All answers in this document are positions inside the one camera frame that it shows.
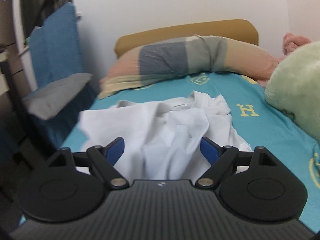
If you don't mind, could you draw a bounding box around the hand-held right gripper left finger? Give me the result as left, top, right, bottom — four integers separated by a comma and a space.
47, 137, 130, 188

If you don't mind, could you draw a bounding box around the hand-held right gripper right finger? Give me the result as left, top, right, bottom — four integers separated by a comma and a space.
195, 137, 278, 188

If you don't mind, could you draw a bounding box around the white printed T-shirt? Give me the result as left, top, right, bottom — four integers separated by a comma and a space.
80, 91, 252, 180

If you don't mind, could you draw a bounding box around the bed with teal printed sheet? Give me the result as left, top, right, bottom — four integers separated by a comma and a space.
19, 71, 320, 230

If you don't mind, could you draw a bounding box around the grey seat cushion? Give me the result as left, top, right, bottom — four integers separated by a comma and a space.
22, 73, 93, 120

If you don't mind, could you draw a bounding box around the colour-block striped pillow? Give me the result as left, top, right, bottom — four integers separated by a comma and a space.
99, 35, 282, 99

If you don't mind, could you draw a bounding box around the dark wooden chair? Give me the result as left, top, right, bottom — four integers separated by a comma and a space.
0, 52, 50, 170

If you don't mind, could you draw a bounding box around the green printed fleece blanket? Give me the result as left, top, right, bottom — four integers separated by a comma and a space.
264, 41, 320, 143

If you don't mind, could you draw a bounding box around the chair with blue quilted cover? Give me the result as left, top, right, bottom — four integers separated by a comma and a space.
22, 2, 100, 153

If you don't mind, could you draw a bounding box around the tan padded headboard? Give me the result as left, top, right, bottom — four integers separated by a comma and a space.
114, 19, 259, 58

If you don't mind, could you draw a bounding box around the pink plush cloth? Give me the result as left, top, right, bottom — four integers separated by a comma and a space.
257, 33, 312, 88

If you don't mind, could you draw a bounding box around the dark metal grille door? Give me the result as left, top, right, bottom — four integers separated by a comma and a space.
20, 0, 73, 43

